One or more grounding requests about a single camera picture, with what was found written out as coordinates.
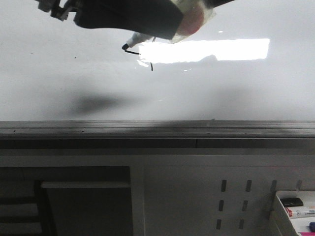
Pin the red capped marker in tray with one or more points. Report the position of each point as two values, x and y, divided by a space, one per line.
300 212

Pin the blue capped marker in tray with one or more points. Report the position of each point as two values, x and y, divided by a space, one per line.
312 227

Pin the white taped whiteboard marker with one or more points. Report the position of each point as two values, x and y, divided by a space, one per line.
173 20

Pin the white whiteboard with aluminium frame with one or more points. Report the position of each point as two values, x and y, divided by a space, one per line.
245 80

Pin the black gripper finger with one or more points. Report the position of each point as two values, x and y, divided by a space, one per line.
98 14

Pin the white storage tray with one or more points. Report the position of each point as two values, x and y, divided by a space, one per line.
296 220

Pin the black eraser in tray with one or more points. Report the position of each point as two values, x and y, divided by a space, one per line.
291 202

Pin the white pegboard panel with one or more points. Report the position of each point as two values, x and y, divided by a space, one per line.
213 195

